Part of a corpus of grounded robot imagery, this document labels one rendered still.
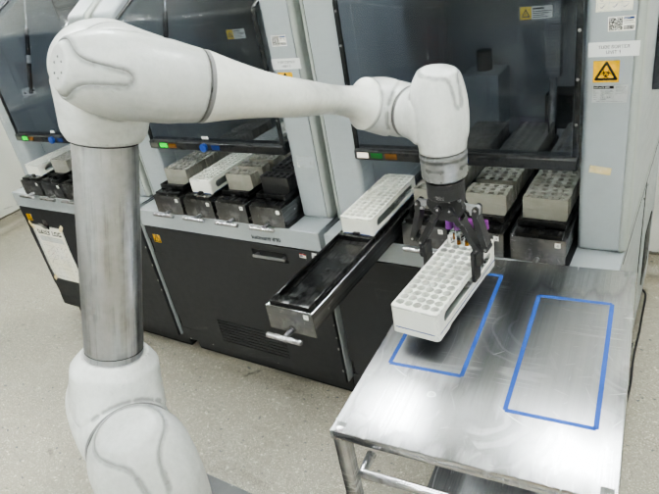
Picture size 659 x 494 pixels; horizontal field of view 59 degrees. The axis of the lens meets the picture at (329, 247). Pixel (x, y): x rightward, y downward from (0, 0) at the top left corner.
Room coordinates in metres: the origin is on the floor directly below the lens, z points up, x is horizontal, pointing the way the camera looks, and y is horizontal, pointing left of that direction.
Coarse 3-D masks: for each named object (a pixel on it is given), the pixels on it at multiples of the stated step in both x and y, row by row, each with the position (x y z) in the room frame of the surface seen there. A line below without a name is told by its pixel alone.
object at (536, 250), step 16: (576, 208) 1.35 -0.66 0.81; (576, 224) 1.30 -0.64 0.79; (512, 240) 1.28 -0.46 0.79; (528, 240) 1.25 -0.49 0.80; (544, 240) 1.23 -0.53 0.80; (560, 240) 1.21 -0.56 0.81; (512, 256) 1.28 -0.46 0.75; (528, 256) 1.25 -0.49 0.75; (544, 256) 1.23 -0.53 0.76; (560, 256) 1.21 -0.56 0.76
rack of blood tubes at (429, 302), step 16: (432, 256) 1.08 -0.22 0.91; (448, 256) 1.08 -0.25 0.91; (464, 256) 1.05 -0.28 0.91; (432, 272) 1.02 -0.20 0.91; (448, 272) 1.00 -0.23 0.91; (464, 272) 1.00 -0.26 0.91; (416, 288) 0.97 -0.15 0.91; (432, 288) 0.96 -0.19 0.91; (448, 288) 0.96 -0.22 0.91; (464, 288) 1.02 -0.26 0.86; (400, 304) 0.93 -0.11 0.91; (416, 304) 0.92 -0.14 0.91; (432, 304) 0.91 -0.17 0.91; (448, 304) 0.91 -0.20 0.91; (464, 304) 0.96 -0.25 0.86; (400, 320) 0.92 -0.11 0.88; (416, 320) 0.90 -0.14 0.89; (432, 320) 0.87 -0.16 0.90; (448, 320) 0.90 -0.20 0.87; (432, 336) 0.88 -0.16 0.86
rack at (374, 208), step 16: (384, 176) 1.67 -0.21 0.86; (400, 176) 1.65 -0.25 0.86; (368, 192) 1.58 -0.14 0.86; (384, 192) 1.56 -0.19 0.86; (400, 192) 1.55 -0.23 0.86; (352, 208) 1.50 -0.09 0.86; (368, 208) 1.47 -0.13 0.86; (384, 208) 1.47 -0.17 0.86; (352, 224) 1.43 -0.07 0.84; (368, 224) 1.41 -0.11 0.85
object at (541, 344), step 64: (512, 320) 0.93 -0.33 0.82; (576, 320) 0.90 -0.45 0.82; (384, 384) 0.82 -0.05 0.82; (448, 384) 0.79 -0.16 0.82; (512, 384) 0.76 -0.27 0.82; (576, 384) 0.73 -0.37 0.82; (384, 448) 0.68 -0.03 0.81; (448, 448) 0.65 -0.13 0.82; (512, 448) 0.63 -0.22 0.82; (576, 448) 0.60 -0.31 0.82
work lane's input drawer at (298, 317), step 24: (336, 240) 1.43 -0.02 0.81; (360, 240) 1.40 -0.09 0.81; (384, 240) 1.41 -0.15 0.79; (312, 264) 1.33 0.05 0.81; (336, 264) 1.31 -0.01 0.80; (360, 264) 1.30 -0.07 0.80; (288, 288) 1.24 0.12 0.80; (312, 288) 1.22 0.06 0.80; (336, 288) 1.20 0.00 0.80; (288, 312) 1.14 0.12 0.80; (312, 312) 1.12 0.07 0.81; (288, 336) 1.12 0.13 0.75; (312, 336) 1.11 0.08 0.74
